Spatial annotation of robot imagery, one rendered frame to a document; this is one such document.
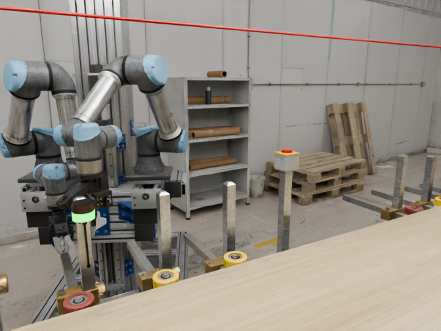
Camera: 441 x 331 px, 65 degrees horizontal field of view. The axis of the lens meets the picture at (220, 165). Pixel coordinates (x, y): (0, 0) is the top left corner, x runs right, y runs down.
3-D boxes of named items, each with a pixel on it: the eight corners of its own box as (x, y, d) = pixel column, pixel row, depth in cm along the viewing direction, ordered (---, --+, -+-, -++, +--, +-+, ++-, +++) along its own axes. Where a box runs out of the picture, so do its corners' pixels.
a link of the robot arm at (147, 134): (143, 150, 185) (142, 124, 182) (167, 150, 182) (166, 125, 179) (132, 154, 174) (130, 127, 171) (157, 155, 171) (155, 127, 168)
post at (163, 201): (161, 319, 124) (155, 190, 113) (170, 316, 126) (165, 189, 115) (165, 325, 121) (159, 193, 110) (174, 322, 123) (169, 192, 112)
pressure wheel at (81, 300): (65, 330, 99) (60, 294, 96) (94, 321, 102) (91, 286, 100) (68, 349, 92) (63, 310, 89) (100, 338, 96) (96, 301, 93)
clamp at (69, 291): (57, 305, 106) (55, 291, 105) (103, 293, 112) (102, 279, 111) (59, 316, 101) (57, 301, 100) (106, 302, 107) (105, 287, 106)
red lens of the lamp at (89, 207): (69, 208, 98) (69, 201, 97) (92, 205, 101) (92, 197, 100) (73, 215, 93) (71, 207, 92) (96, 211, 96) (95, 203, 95)
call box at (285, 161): (273, 170, 138) (273, 151, 136) (287, 168, 141) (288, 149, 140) (285, 174, 132) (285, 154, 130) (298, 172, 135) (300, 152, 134)
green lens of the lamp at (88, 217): (71, 217, 98) (70, 209, 98) (93, 213, 101) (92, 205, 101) (73, 224, 93) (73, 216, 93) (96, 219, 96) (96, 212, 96)
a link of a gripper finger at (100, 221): (109, 235, 114) (107, 208, 112) (92, 241, 110) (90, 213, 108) (104, 232, 116) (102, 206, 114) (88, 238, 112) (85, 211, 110)
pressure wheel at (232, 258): (221, 290, 118) (221, 259, 115) (226, 278, 126) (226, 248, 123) (244, 293, 116) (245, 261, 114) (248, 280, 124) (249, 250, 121)
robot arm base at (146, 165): (136, 167, 187) (136, 150, 185) (165, 167, 188) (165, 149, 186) (132, 175, 172) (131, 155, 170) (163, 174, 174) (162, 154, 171)
